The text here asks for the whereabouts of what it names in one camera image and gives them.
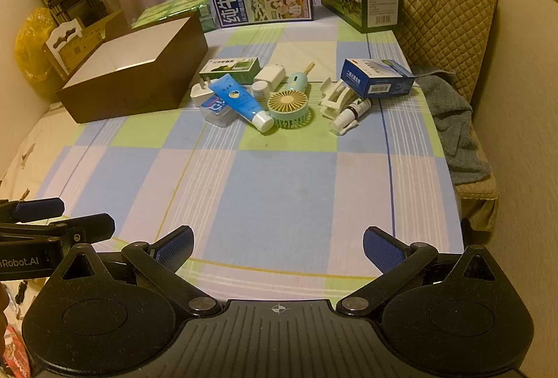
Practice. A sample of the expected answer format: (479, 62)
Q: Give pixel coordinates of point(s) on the white charger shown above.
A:
(271, 77)

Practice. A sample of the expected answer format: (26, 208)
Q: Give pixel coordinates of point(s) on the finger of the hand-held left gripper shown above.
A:
(93, 225)
(39, 209)

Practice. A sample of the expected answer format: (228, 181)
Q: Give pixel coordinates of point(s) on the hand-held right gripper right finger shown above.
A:
(381, 249)

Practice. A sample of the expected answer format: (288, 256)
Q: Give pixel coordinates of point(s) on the blue tube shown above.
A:
(242, 101)

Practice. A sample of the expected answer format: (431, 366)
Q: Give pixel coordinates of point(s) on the white plug adapter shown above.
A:
(201, 92)

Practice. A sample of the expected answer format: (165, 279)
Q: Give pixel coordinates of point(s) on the small white jar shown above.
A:
(260, 91)

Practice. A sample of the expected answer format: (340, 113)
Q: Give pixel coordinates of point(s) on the yellow plastic bag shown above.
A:
(32, 42)

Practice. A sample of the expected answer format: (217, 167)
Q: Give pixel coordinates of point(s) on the green shrink-wrapped carton pack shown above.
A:
(174, 9)

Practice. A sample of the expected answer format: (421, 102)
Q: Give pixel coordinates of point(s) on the small green box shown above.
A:
(231, 70)

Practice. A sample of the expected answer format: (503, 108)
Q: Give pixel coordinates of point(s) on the beige quilted chair cover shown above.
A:
(440, 20)

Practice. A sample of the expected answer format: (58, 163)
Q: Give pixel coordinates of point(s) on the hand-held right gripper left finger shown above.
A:
(176, 248)

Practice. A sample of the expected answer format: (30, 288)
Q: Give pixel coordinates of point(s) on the small white spray bottle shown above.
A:
(348, 118)

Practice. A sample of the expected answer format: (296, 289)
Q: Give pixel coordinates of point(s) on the clear plastic floss box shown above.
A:
(216, 114)

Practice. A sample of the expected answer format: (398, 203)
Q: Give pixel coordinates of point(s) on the brown storage box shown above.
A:
(126, 73)

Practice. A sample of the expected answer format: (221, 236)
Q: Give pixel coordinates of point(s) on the blue medicine box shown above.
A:
(375, 77)

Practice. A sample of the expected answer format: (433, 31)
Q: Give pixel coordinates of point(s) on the red white printed cloth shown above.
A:
(13, 352)

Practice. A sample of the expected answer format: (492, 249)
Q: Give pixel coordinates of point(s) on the white plastic holder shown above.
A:
(335, 99)

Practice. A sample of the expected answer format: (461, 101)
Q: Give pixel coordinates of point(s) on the grey towel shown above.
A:
(453, 129)

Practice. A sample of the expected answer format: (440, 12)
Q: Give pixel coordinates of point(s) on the cream patterned sheet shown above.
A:
(30, 151)

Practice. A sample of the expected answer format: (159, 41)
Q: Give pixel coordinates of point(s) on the teal handheld fan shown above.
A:
(285, 107)

